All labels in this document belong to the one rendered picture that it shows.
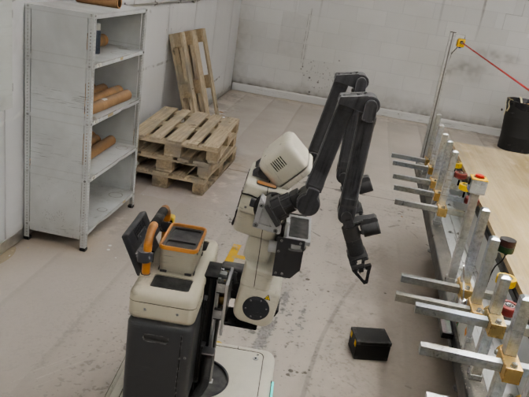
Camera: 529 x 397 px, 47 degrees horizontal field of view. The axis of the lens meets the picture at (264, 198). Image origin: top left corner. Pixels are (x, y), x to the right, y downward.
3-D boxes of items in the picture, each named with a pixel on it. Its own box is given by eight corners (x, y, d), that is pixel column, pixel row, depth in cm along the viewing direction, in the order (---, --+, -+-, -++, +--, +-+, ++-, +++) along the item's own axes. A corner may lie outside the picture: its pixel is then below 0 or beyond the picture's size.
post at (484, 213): (453, 310, 265) (482, 208, 248) (452, 306, 268) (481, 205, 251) (460, 313, 264) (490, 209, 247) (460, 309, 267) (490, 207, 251)
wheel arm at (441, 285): (400, 283, 260) (402, 275, 259) (399, 280, 263) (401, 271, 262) (504, 305, 255) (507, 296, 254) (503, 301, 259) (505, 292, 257)
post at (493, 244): (458, 347, 242) (491, 237, 225) (457, 343, 245) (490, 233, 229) (467, 349, 242) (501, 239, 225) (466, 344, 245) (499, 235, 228)
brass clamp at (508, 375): (499, 381, 180) (504, 367, 178) (491, 355, 193) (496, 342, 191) (520, 386, 179) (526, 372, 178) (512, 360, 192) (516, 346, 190)
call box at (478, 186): (467, 194, 271) (472, 178, 269) (465, 189, 278) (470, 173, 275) (484, 197, 271) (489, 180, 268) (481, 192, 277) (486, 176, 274)
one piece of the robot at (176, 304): (115, 430, 243) (128, 239, 213) (151, 350, 294) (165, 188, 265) (198, 445, 242) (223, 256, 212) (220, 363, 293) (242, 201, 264)
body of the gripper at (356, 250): (364, 249, 219) (360, 231, 217) (369, 261, 209) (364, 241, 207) (347, 254, 220) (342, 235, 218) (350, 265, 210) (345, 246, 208)
